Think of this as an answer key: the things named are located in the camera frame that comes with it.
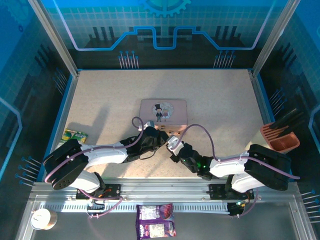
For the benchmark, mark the pink tin box with couple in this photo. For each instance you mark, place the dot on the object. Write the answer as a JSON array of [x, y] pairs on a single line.
[[177, 110]]

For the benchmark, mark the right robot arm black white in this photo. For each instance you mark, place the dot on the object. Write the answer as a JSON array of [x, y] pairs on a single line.
[[262, 165]]

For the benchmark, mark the purple snack bag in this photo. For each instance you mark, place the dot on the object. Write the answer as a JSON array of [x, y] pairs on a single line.
[[155, 221]]

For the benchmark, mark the green snack packet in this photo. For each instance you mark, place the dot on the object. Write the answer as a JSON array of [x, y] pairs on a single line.
[[75, 136]]

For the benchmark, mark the cream terracotta knife block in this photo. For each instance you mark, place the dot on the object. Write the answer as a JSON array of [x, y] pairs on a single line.
[[287, 143]]

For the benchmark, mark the white paper cup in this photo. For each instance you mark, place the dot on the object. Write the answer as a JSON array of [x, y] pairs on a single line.
[[42, 219]]

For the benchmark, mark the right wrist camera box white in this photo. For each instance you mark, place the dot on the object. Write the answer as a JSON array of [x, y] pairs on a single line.
[[175, 143]]

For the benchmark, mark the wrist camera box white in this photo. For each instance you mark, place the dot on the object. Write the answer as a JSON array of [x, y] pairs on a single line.
[[150, 124], [175, 143]]

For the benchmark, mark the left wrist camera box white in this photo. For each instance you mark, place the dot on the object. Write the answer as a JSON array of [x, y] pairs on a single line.
[[150, 124]]

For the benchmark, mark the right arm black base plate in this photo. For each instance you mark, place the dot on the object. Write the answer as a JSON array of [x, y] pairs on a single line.
[[217, 192]]

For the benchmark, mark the aluminium frame rail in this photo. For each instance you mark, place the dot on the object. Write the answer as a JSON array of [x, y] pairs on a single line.
[[162, 187]]

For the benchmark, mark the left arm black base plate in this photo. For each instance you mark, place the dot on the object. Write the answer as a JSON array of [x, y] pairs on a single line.
[[112, 192]]

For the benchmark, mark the aluminium frame post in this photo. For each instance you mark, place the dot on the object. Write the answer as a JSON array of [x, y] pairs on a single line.
[[272, 37], [55, 37]]

